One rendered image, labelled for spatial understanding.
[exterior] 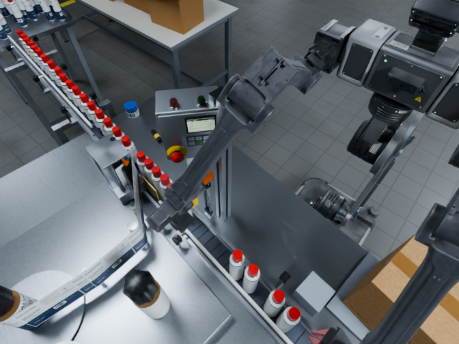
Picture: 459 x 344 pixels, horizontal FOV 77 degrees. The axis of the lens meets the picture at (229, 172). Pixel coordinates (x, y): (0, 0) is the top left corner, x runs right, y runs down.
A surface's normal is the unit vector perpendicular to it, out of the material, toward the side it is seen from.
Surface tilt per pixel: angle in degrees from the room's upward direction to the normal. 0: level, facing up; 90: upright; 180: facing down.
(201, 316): 0
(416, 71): 90
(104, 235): 0
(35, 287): 0
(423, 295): 65
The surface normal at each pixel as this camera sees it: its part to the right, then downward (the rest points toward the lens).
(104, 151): 0.00, -0.58
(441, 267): -0.63, 0.27
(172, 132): 0.15, 0.80
